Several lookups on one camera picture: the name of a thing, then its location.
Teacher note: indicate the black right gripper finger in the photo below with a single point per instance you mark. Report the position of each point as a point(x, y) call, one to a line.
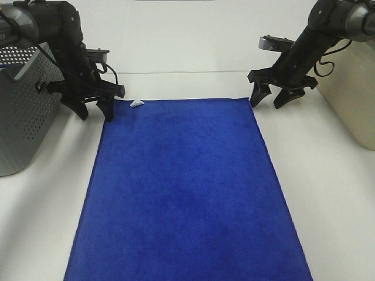
point(260, 91)
point(286, 95)

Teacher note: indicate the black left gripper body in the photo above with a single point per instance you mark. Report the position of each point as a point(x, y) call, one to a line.
point(74, 88)

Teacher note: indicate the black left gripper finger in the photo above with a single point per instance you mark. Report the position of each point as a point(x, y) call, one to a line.
point(107, 108)
point(77, 107)

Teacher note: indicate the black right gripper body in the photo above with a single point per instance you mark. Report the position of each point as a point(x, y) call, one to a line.
point(268, 76)

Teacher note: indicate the blue microfibre towel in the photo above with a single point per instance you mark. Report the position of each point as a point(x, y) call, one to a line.
point(185, 190)

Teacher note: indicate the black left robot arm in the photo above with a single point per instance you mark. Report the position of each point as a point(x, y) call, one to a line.
point(54, 27)

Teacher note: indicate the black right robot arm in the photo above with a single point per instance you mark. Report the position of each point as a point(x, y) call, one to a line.
point(329, 22)

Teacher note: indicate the grey perforated plastic basket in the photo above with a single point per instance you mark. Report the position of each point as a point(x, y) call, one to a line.
point(27, 108)

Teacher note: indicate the beige plastic bin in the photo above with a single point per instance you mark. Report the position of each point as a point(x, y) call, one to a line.
point(349, 89)

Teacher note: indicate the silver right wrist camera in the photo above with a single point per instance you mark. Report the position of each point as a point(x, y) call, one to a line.
point(274, 44)

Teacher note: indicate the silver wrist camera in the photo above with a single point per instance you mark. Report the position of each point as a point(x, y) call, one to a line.
point(98, 55)
point(274, 44)

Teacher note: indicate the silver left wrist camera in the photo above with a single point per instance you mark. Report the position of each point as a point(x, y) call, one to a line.
point(98, 55)

